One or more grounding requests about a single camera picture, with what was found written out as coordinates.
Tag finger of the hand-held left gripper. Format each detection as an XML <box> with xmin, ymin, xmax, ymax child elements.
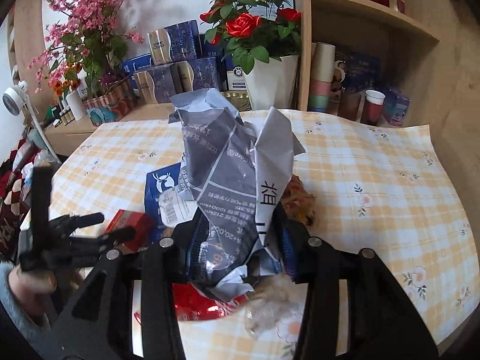
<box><xmin>48</xmin><ymin>212</ymin><xmax>106</xmax><ymax>233</ymax></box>
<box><xmin>75</xmin><ymin>226</ymin><xmax>136</xmax><ymax>252</ymax></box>

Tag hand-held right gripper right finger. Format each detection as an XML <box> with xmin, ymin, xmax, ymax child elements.
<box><xmin>275</xmin><ymin>206</ymin><xmax>439</xmax><ymax>360</ymax></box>

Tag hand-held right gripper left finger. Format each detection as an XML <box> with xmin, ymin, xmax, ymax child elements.
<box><xmin>35</xmin><ymin>210</ymin><xmax>211</xmax><ymax>360</ymax></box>

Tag small red box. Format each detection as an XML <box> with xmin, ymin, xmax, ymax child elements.
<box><xmin>104</xmin><ymin>209</ymin><xmax>156</xmax><ymax>253</ymax></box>

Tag clear plastic wrapper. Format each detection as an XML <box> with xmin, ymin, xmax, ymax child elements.
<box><xmin>244</xmin><ymin>275</ymin><xmax>304</xmax><ymax>341</ymax></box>

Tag grey plastic bag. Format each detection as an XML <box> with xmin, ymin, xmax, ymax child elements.
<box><xmin>169</xmin><ymin>88</ymin><xmax>306</xmax><ymax>302</ymax></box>

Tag person's left forearm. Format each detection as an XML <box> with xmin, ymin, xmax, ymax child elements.
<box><xmin>0</xmin><ymin>260</ymin><xmax>53</xmax><ymax>349</ymax></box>

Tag person's left hand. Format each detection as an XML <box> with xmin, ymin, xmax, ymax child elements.
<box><xmin>8</xmin><ymin>266</ymin><xmax>61</xmax><ymax>317</ymax></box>

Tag red patterned blanket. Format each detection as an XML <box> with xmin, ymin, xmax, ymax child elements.
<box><xmin>0</xmin><ymin>139</ymin><xmax>38</xmax><ymax>257</ymax></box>

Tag red foil wrapper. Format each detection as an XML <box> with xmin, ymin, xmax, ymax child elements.
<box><xmin>174</xmin><ymin>283</ymin><xmax>250</xmax><ymax>322</ymax></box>

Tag blue coffee box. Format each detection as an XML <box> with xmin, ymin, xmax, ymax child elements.
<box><xmin>144</xmin><ymin>163</ymin><xmax>199</xmax><ymax>230</ymax></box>

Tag row of small bottles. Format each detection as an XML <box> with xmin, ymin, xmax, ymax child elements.
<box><xmin>48</xmin><ymin>104</ymin><xmax>74</xmax><ymax>127</ymax></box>

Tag white ribbed humidifier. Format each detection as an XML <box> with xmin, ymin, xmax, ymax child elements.
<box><xmin>67</xmin><ymin>88</ymin><xmax>88</xmax><ymax>121</ymax></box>

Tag yellow checked floral tablecloth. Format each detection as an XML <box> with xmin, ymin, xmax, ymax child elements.
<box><xmin>20</xmin><ymin>108</ymin><xmax>474</xmax><ymax>360</ymax></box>

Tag white round device on stand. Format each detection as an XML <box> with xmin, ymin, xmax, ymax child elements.
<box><xmin>2</xmin><ymin>80</ymin><xmax>62</xmax><ymax>164</ymax></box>

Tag striped planter basket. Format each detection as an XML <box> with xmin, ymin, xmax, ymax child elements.
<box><xmin>82</xmin><ymin>80</ymin><xmax>138</xmax><ymax>127</ymax></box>

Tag gold ornate tray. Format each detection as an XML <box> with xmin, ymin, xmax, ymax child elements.
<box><xmin>220</xmin><ymin>90</ymin><xmax>250</xmax><ymax>108</ymax></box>

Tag blue gold gift box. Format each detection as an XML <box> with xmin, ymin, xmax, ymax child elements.
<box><xmin>147</xmin><ymin>20</ymin><xmax>203</xmax><ymax>64</ymax></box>
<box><xmin>176</xmin><ymin>58</ymin><xmax>221</xmax><ymax>94</ymax></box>
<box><xmin>133</xmin><ymin>64</ymin><xmax>181</xmax><ymax>105</ymax></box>

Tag brown cup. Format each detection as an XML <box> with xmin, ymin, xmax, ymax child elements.
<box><xmin>338</xmin><ymin>89</ymin><xmax>363</xmax><ymax>121</ymax></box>

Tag flat blue box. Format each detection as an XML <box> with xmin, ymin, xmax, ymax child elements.
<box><xmin>122</xmin><ymin>54</ymin><xmax>154</xmax><ymax>79</ymax></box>

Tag red paper cup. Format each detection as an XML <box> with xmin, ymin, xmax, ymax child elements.
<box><xmin>364</xmin><ymin>90</ymin><xmax>386</xmax><ymax>125</ymax></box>

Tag red rose plant white pot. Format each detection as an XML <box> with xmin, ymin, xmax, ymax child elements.
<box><xmin>200</xmin><ymin>0</ymin><xmax>303</xmax><ymax>112</ymax></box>

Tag blue box white label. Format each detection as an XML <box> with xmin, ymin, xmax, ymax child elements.
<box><xmin>226</xmin><ymin>60</ymin><xmax>247</xmax><ymax>91</ymax></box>

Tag stack of pastel paper cups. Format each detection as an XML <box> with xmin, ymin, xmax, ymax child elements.
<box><xmin>308</xmin><ymin>42</ymin><xmax>336</xmax><ymax>113</ymax></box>

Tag pink blossom plant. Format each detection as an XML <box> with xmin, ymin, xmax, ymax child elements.
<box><xmin>28</xmin><ymin>0</ymin><xmax>149</xmax><ymax>96</ymax></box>

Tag small blue carton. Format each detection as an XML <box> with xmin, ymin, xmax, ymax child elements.
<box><xmin>382</xmin><ymin>88</ymin><xmax>412</xmax><ymax>128</ymax></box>

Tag dark blue book box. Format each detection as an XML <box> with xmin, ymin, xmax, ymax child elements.
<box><xmin>335</xmin><ymin>50</ymin><xmax>382</xmax><ymax>91</ymax></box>

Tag blue box red label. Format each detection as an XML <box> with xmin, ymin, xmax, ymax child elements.
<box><xmin>199</xmin><ymin>34</ymin><xmax>226</xmax><ymax>61</ymax></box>

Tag wooden shelf unit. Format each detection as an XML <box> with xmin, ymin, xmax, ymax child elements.
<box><xmin>292</xmin><ymin>0</ymin><xmax>443</xmax><ymax>125</ymax></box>

